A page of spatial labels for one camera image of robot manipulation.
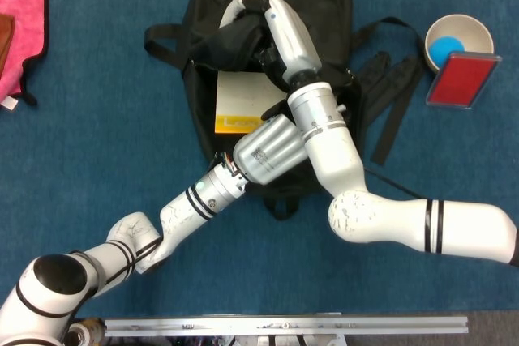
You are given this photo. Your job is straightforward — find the black cable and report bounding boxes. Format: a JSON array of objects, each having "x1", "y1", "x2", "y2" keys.
[{"x1": 364, "y1": 166, "x2": 423, "y2": 198}]

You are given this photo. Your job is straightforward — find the beige bowl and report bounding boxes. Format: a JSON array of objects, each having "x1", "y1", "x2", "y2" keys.
[{"x1": 423, "y1": 14, "x2": 495, "y2": 79}]

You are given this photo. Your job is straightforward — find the blue felt table cover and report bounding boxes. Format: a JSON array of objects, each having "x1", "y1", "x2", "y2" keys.
[{"x1": 0, "y1": 0, "x2": 519, "y2": 320}]

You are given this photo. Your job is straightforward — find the aluminium profile rail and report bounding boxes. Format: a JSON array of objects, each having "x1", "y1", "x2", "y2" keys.
[{"x1": 104, "y1": 315, "x2": 470, "y2": 338}]

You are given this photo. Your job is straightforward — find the brown object on cloth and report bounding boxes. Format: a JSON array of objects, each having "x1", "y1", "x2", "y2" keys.
[{"x1": 0, "y1": 13, "x2": 16, "y2": 75}]

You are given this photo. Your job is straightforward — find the white yellow Lexicon book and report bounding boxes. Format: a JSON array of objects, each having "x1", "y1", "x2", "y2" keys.
[{"x1": 213, "y1": 71, "x2": 288, "y2": 136}]

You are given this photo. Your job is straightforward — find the tape roll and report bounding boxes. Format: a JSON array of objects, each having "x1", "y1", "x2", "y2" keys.
[{"x1": 64, "y1": 319, "x2": 106, "y2": 346}]

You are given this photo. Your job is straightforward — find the red pad clear case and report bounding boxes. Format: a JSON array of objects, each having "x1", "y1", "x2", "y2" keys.
[{"x1": 425, "y1": 50, "x2": 503, "y2": 110}]

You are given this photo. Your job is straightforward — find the blue ball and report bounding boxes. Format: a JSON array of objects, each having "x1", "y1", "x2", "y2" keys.
[{"x1": 429, "y1": 36, "x2": 465, "y2": 68}]

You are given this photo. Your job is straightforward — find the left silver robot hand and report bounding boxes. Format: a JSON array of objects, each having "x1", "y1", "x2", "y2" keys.
[{"x1": 233, "y1": 98, "x2": 309, "y2": 186}]

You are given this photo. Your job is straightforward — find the pink towel black trim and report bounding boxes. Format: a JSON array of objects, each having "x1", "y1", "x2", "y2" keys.
[{"x1": 0, "y1": 0, "x2": 49, "y2": 111}]

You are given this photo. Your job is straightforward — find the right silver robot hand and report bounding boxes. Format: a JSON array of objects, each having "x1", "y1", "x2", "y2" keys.
[{"x1": 218, "y1": 0, "x2": 324, "y2": 83}]

